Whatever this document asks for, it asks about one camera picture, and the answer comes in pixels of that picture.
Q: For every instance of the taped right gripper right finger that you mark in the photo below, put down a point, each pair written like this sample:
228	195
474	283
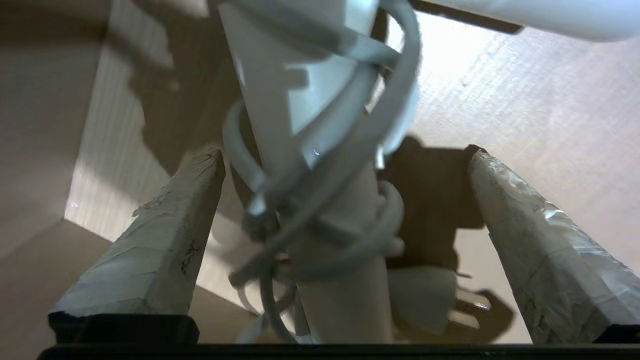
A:
555	265

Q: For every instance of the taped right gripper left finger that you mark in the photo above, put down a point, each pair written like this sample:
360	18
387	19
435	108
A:
155	250

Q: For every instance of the beige wooden drawer front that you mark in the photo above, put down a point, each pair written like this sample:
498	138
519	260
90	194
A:
550	100

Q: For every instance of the white hair dryer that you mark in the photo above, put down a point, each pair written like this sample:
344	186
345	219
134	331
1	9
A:
280	75

